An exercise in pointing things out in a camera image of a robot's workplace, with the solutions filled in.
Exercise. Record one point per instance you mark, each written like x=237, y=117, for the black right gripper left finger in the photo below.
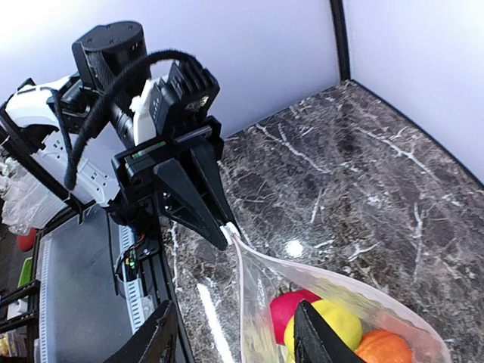
x=154, y=341

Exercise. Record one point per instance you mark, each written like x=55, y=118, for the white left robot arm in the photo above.
x=129, y=131

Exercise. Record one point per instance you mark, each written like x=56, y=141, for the yellow round fruit toy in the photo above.
x=345, y=324

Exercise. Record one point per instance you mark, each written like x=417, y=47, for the red tomato toy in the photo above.
x=283, y=308

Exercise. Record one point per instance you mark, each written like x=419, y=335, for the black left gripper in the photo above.
x=177, y=179

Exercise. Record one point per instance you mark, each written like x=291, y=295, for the orange pumpkin toy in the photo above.
x=383, y=346

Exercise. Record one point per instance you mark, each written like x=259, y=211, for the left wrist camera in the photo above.
x=174, y=105

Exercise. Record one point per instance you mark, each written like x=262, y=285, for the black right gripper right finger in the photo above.
x=315, y=341

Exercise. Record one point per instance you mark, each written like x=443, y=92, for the black corner frame post right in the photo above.
x=340, y=32

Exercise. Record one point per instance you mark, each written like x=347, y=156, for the white slotted cable duct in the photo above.
x=86, y=314

